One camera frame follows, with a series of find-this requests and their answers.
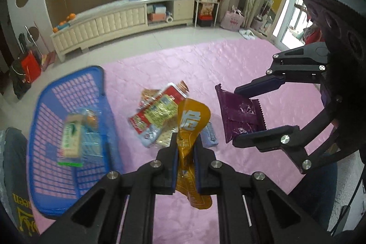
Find purple snack packet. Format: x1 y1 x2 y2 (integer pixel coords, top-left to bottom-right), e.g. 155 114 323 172
215 84 266 143

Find red noodle snack bag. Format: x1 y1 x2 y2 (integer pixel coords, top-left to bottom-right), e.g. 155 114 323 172
128 80 189 147

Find orange snack packet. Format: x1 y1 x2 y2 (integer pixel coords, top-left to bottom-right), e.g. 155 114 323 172
176 98 212 210

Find blue striped snack pack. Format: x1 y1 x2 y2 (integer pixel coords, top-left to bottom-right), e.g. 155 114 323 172
78 108 104 164

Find green scallion cracker pack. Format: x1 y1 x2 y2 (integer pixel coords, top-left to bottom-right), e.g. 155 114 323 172
57 113 83 167

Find blue plastic basket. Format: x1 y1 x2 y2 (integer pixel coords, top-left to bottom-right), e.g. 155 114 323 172
28 66 124 219

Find pink quilted table cover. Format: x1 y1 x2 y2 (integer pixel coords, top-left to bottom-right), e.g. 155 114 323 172
27 38 335 244

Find white slippers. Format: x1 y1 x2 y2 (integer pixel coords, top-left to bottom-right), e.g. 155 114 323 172
239 28 256 40

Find pink shopping bag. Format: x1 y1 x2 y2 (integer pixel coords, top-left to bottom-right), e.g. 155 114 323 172
220 5 244 32

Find small red snack packet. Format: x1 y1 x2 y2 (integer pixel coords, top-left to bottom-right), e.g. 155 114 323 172
139 88 159 107

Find grey queen cushion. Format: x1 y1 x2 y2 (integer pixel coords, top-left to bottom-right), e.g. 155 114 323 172
1 127 39 243

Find cream TV cabinet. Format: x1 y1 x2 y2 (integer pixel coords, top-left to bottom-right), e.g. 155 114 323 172
51 0 195 62

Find black bag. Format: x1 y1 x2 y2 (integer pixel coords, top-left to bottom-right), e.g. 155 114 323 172
9 60 31 100

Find oranges on blue plate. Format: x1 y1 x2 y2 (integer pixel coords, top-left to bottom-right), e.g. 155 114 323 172
53 13 76 33

